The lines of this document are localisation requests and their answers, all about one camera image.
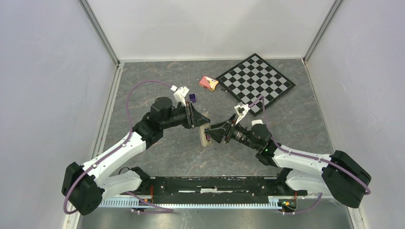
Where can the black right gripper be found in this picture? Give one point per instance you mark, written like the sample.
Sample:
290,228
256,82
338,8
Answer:
218,134

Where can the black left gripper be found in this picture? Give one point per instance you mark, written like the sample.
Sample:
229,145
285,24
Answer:
194,118

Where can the red and white remote control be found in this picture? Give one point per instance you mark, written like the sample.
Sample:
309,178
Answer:
257,121

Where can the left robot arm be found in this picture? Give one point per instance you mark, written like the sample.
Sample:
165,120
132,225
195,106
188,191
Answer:
85,186

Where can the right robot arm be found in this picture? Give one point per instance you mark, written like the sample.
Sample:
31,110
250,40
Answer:
334,174

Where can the purple plastic block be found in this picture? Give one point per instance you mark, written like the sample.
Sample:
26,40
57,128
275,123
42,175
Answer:
192,98

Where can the red playing card box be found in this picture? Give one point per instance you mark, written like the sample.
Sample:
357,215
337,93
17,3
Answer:
208,83

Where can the black and white chessboard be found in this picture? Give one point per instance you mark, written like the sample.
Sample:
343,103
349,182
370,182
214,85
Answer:
252,78

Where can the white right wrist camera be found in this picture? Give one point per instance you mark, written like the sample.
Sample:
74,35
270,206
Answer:
241,110

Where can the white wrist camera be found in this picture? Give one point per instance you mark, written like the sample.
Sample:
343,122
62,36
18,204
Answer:
180,93
241,110

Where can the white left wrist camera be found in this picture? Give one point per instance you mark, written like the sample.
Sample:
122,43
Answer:
180,93

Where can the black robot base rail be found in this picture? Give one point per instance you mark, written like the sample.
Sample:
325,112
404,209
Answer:
224,192

